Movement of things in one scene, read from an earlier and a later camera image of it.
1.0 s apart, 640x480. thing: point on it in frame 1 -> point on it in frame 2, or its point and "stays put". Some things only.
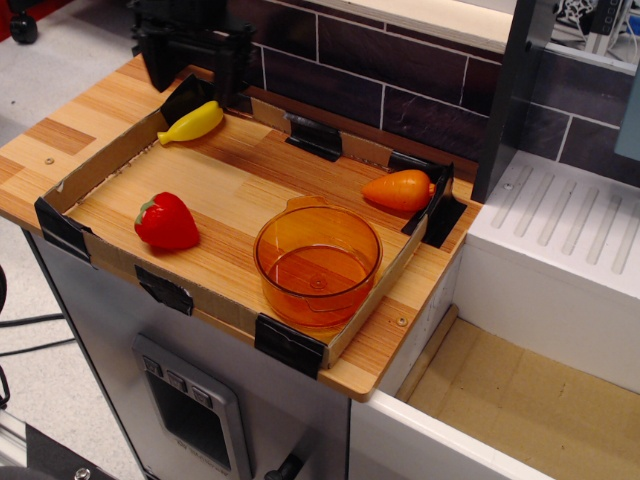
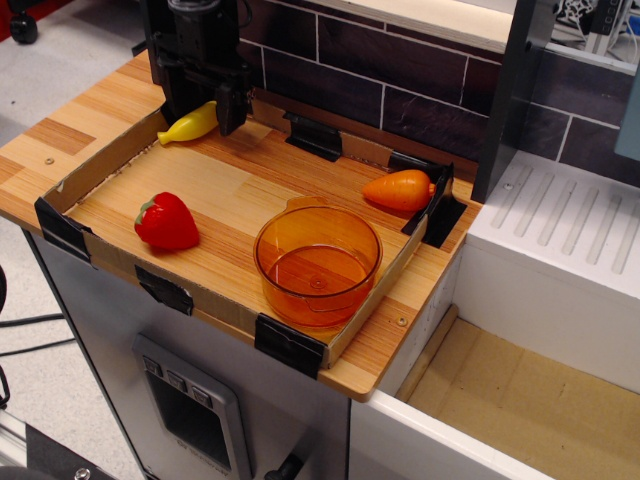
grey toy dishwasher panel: [194, 412] stays put
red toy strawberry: [166, 220] stays put
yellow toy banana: [197, 121] stays put
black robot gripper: [190, 32] -> [197, 42]
